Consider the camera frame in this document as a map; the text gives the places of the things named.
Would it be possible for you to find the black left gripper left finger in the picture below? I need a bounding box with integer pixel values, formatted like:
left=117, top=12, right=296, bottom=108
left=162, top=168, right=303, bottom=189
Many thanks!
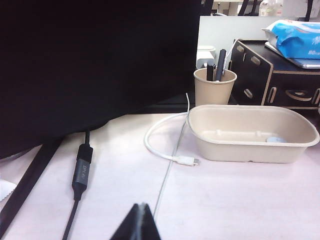
left=115, top=203, right=143, bottom=240

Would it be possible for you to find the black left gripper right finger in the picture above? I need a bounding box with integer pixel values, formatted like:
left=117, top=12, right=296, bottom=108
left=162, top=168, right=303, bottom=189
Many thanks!
left=140, top=203, right=162, bottom=240

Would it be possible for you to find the beige paper pulp box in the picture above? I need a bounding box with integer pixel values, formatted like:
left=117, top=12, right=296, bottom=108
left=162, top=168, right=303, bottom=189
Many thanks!
left=187, top=104, right=320, bottom=165

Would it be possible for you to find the black monitor stand foot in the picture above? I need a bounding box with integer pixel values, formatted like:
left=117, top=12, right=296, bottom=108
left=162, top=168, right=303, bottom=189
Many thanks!
left=0, top=138, right=62, bottom=238

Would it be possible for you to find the white paper scrap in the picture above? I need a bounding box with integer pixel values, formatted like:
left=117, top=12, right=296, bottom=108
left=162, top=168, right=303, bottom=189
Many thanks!
left=0, top=179, right=16, bottom=202

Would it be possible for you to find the brown paper cup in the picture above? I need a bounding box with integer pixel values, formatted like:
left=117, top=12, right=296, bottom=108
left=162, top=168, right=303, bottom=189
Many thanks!
left=193, top=67, right=238, bottom=107

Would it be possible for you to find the small pale blue object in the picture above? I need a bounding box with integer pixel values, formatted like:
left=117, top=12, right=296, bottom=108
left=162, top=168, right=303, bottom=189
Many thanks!
left=265, top=136, right=285, bottom=144

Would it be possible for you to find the large dark monitor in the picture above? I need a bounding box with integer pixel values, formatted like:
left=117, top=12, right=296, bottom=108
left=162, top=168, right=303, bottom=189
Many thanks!
left=0, top=0, right=202, bottom=161

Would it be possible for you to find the thick black marker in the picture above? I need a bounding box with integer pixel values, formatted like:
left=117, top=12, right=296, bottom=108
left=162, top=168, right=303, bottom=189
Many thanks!
left=215, top=49, right=228, bottom=82

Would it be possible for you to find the black wooden desk organizer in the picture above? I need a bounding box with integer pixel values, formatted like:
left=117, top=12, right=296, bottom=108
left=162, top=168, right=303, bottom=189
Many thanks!
left=228, top=38, right=320, bottom=111

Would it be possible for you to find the silver laptop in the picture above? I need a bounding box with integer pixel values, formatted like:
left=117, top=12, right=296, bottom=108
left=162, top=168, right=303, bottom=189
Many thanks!
left=264, top=41, right=320, bottom=70

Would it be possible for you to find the blue wet wipes pack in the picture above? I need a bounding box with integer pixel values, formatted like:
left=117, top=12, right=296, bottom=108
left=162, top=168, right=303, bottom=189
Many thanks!
left=261, top=19, right=320, bottom=60

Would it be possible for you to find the black cable with grey adapter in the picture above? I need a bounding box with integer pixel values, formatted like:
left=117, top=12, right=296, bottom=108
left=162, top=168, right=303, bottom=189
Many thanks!
left=61, top=129, right=95, bottom=240

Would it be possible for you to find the white USB cable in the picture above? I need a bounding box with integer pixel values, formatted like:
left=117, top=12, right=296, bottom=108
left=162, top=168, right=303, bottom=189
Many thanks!
left=143, top=92, right=201, bottom=168

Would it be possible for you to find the thin white cable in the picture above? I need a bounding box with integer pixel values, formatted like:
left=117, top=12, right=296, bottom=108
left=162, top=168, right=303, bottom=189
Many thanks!
left=226, top=38, right=241, bottom=71

